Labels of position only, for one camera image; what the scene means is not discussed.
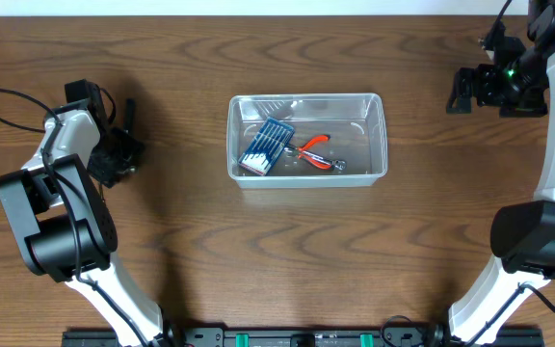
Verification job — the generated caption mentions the claw hammer black handle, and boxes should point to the claw hammer black handle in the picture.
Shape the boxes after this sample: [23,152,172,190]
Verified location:
[122,97,139,175]

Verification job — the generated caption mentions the silver combination wrench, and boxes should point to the silver combination wrench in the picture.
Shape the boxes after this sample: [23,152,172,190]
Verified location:
[283,145,347,171]

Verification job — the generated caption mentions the blue precision screwdriver set case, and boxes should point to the blue precision screwdriver set case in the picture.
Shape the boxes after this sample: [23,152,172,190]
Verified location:
[238,118,295,176]

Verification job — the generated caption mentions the red handled pliers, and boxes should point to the red handled pliers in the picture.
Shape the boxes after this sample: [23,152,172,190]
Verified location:
[284,134,334,172]

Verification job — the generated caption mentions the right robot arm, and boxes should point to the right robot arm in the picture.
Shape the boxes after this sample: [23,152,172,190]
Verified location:
[423,0,555,346]

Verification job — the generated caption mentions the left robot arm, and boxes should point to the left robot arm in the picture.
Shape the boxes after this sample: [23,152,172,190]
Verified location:
[0,96,179,346]

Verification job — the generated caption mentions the clear plastic container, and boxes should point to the clear plastic container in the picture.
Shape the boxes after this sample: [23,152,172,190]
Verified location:
[226,93,388,189]

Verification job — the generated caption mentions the black mounting rail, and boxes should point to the black mounting rail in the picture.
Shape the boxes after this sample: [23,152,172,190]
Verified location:
[61,326,545,347]

